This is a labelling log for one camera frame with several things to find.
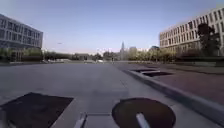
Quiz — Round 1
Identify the distant tower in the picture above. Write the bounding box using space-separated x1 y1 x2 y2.
119 41 126 61

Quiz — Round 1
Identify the dark square ground panel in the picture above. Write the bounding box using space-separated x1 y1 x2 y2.
0 92 75 128
133 68 175 79

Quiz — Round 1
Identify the dark tree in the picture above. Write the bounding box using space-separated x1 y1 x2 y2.
196 22 222 58

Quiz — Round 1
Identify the distant row of trees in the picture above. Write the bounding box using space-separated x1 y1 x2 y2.
0 46 178 64

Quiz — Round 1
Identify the pale building with window rows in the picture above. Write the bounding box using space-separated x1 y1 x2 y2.
158 7 224 57

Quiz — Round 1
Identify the grey kerb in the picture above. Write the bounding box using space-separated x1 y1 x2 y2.
122 68 224 127

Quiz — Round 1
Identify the large round dark manhole cover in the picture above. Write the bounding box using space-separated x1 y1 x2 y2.
111 97 177 128

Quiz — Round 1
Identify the glass-fronted multi-storey building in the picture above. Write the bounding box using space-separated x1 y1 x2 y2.
0 13 44 52

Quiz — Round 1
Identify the grey paved plaza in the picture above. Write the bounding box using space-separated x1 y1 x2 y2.
0 62 221 128

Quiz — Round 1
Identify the reddish paved road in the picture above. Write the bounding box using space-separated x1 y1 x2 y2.
133 63 224 107

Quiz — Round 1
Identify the robot's own part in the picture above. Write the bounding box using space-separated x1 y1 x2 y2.
73 112 88 128
135 112 151 128

